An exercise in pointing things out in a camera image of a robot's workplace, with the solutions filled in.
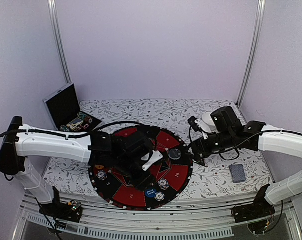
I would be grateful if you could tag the blue white chip stack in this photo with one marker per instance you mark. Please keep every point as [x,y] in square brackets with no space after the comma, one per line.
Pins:
[159,196]
[101,175]
[163,184]

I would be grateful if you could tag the aluminium poker chip case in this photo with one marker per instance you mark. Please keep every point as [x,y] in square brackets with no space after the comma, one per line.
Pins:
[63,107]

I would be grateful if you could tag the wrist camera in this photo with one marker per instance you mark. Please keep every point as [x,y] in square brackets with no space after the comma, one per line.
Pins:
[199,126]
[151,158]

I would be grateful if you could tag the left aluminium corner post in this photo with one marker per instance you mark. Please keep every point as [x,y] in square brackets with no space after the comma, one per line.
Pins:
[58,39]

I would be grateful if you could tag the round red black poker mat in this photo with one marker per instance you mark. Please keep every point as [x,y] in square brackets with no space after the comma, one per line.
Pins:
[118,190]

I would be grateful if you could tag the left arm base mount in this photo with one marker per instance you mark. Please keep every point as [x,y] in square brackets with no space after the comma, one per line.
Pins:
[71,211]

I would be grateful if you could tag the card deck in case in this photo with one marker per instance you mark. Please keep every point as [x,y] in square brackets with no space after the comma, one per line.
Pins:
[75,123]

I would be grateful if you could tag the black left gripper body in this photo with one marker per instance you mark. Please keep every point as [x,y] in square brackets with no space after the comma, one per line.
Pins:
[126,166]

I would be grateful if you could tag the clear dealer button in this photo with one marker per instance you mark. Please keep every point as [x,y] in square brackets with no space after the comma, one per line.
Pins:
[174,154]

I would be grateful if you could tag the blue card deck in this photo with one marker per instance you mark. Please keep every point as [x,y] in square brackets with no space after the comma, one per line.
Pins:
[237,173]

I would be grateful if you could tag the blue small blind button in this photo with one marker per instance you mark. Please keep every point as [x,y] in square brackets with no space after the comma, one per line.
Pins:
[150,192]

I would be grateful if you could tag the white ceramic bowl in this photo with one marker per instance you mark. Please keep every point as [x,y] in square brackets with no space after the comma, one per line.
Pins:
[208,122]

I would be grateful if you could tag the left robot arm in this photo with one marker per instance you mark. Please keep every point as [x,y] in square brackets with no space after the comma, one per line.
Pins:
[21,141]

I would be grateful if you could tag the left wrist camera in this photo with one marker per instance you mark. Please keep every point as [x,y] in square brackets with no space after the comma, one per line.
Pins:
[151,158]

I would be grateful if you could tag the right aluminium corner post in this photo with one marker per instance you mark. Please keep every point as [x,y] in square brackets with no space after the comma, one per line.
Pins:
[252,51]

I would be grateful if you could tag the front aluminium rail frame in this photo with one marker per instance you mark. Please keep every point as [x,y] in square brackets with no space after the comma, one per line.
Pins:
[182,219]

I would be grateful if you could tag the black triangular card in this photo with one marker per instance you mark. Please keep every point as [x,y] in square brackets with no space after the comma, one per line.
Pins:
[200,162]

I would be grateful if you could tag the orange big blind button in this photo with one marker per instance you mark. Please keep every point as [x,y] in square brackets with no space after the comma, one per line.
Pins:
[99,167]

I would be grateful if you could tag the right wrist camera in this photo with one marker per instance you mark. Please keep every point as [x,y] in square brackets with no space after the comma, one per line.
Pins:
[199,126]

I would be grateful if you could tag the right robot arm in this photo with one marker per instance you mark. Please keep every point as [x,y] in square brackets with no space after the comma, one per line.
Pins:
[259,136]

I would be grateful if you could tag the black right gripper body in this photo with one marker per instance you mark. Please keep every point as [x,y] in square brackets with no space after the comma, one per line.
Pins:
[225,140]

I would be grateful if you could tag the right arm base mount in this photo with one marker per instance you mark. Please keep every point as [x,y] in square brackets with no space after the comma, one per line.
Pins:
[255,210]

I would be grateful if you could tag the red dice in case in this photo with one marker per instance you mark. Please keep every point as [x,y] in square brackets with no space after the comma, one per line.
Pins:
[82,128]

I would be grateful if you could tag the aluminium corner post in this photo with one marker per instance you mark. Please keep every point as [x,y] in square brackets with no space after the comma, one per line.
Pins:
[58,39]
[252,51]

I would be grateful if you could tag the chip row in case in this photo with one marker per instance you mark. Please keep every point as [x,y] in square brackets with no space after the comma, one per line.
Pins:
[84,117]
[64,128]

